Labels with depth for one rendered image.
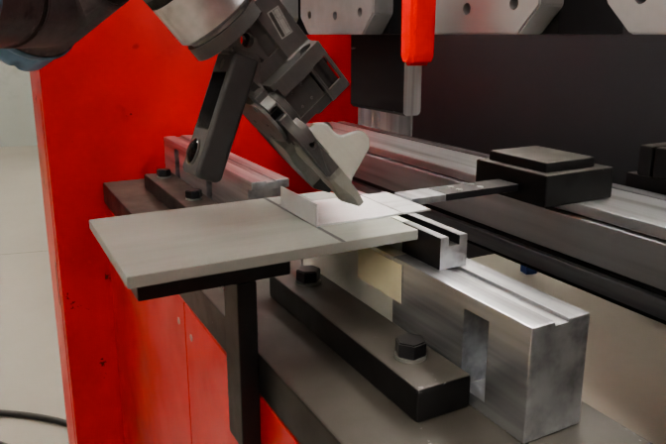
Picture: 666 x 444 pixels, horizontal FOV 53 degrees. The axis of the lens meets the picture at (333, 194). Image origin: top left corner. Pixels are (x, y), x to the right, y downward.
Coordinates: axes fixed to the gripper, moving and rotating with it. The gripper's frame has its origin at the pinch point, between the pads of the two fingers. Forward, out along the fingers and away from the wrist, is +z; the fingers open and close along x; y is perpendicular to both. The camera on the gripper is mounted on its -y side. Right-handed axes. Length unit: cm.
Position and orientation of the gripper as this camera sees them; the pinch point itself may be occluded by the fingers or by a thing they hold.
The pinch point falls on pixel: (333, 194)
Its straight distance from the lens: 66.8
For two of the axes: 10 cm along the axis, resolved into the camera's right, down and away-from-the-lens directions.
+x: -4.7, -2.1, 8.6
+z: 5.7, 6.7, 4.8
